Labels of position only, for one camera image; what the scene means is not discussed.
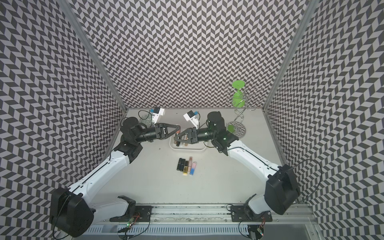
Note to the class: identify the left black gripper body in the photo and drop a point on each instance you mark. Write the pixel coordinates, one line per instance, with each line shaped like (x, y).
(153, 133)

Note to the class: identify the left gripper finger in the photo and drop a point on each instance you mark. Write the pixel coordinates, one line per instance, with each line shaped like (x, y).
(171, 134)
(171, 127)

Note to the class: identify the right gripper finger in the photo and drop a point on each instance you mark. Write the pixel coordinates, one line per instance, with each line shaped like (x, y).
(183, 135)
(181, 140)

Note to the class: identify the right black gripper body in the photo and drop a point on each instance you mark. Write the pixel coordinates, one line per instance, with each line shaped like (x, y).
(201, 134)

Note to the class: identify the beige matte lipstick tube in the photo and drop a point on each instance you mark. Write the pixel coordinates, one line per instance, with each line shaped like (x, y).
(186, 139)

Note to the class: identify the white plastic storage box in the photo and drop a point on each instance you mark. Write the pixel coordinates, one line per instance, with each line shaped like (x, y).
(191, 148)

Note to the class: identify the pink lip gloss tube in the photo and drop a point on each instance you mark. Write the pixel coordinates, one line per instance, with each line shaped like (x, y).
(190, 164)

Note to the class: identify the pink blue gradient lipstick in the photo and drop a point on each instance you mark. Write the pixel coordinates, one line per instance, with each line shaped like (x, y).
(192, 171)

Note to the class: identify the black and gold square lipstick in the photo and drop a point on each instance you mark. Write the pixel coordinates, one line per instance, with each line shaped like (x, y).
(186, 167)

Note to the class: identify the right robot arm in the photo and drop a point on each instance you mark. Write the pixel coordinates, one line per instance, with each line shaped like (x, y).
(281, 184)

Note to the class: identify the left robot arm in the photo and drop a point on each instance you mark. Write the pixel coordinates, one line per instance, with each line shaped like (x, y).
(73, 211)

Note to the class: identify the plain black lipstick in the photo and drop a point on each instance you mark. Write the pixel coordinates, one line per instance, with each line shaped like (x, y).
(182, 164)

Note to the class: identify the black lipstick with text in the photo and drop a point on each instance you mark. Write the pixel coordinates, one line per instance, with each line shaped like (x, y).
(178, 165)

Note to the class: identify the green patterned bowl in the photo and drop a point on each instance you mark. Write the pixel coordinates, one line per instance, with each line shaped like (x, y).
(146, 120)

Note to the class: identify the green plastic cup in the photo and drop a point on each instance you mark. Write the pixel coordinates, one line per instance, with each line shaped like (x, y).
(238, 97)

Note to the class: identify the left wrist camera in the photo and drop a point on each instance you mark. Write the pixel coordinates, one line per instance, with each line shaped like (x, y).
(156, 114)

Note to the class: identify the chrome wire stand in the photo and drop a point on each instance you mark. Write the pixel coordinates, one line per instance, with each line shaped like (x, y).
(236, 126)

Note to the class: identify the aluminium front rail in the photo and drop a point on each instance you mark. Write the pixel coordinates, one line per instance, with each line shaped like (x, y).
(209, 221)

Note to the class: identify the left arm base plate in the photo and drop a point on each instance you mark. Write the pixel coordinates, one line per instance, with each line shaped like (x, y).
(136, 213)

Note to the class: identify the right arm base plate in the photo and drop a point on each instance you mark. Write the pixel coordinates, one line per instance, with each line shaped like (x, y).
(241, 213)

